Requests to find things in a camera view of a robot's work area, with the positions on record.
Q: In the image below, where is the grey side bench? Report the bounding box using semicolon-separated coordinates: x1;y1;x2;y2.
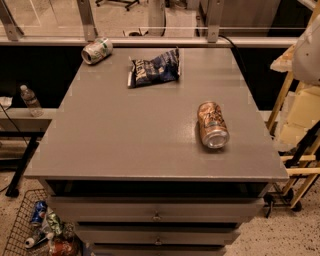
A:
0;108;57;198

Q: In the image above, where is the white bottle in basket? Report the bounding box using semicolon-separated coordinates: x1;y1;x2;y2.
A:
24;232;54;249

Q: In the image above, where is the blue chip bag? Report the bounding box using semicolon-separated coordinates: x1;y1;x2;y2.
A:
128;48;180;88

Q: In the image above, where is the red soda can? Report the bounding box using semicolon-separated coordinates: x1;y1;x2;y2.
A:
49;241;78;256

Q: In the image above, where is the green white soda can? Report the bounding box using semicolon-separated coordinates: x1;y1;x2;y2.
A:
81;38;113;65

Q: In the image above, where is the wire basket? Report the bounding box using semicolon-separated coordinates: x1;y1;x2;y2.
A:
2;188;81;256

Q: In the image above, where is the grey drawer cabinet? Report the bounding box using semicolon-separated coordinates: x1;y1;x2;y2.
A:
26;48;287;256

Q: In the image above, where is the blue soda can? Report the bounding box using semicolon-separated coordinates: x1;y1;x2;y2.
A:
30;200;47;227

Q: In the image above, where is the clear plastic water bottle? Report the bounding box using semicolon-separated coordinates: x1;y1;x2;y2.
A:
20;85;43;117

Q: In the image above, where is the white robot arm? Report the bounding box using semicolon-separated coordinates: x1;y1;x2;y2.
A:
292;15;320;86

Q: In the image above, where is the green crushed can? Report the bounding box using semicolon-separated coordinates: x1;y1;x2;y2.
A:
47;211;63;236

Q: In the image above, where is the metal railing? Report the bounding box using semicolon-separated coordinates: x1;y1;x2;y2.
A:
0;0;297;48

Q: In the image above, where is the black cable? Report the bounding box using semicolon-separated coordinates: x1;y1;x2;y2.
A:
218;34;248;75

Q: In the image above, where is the orange soda can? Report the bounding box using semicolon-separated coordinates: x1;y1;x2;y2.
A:
197;102;229;149

